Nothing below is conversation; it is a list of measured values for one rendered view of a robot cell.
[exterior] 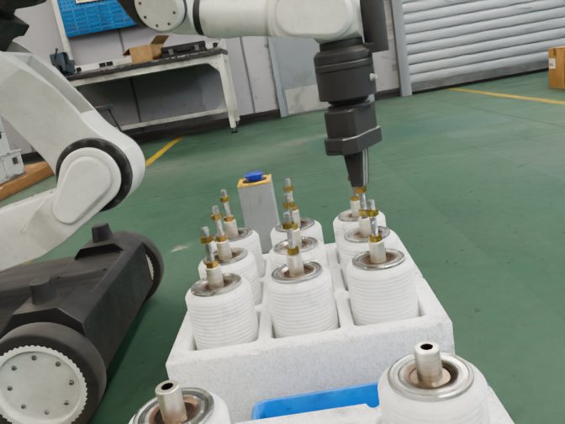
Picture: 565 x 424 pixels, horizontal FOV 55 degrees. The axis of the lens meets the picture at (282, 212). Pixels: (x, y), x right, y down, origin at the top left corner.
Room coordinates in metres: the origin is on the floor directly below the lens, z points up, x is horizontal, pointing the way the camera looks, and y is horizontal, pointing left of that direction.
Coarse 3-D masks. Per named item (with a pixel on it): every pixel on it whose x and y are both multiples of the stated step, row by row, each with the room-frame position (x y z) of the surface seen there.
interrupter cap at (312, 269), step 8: (304, 264) 0.76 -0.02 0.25; (312, 264) 0.75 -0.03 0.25; (320, 264) 0.74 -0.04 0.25; (272, 272) 0.75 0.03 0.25; (280, 272) 0.74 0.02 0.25; (288, 272) 0.75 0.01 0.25; (304, 272) 0.74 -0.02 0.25; (312, 272) 0.72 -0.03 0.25; (320, 272) 0.72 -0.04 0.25; (272, 280) 0.72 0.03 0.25; (280, 280) 0.71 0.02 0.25; (288, 280) 0.70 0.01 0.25; (296, 280) 0.70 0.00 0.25; (304, 280) 0.70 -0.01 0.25
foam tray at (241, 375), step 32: (416, 288) 0.77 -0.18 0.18; (352, 320) 0.71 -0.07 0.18; (416, 320) 0.67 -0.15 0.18; (448, 320) 0.65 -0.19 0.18; (192, 352) 0.69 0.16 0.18; (224, 352) 0.67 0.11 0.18; (256, 352) 0.67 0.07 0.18; (288, 352) 0.66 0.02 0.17; (320, 352) 0.66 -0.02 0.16; (352, 352) 0.66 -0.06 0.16; (384, 352) 0.65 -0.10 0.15; (192, 384) 0.67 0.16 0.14; (224, 384) 0.67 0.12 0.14; (256, 384) 0.66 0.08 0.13; (288, 384) 0.66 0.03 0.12; (320, 384) 0.66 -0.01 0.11; (352, 384) 0.66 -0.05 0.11
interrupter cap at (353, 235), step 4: (356, 228) 0.88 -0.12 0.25; (380, 228) 0.86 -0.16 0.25; (384, 228) 0.86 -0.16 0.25; (348, 232) 0.87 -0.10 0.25; (352, 232) 0.86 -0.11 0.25; (356, 232) 0.86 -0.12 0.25; (380, 232) 0.84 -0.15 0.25; (384, 232) 0.84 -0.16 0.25; (388, 232) 0.83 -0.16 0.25; (344, 236) 0.85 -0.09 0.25; (348, 236) 0.85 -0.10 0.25; (352, 236) 0.84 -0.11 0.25; (356, 236) 0.85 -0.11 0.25; (360, 236) 0.85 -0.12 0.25; (384, 236) 0.82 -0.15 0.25; (348, 240) 0.83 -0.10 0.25; (352, 240) 0.82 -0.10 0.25; (356, 240) 0.82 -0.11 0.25; (360, 240) 0.82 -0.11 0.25; (364, 240) 0.81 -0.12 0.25; (368, 240) 0.81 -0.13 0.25
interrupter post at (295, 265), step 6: (300, 252) 0.74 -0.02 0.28; (288, 258) 0.73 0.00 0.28; (294, 258) 0.73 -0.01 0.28; (300, 258) 0.73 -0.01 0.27; (288, 264) 0.73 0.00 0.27; (294, 264) 0.73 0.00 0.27; (300, 264) 0.73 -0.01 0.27; (288, 270) 0.74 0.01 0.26; (294, 270) 0.73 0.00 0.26; (300, 270) 0.73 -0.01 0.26
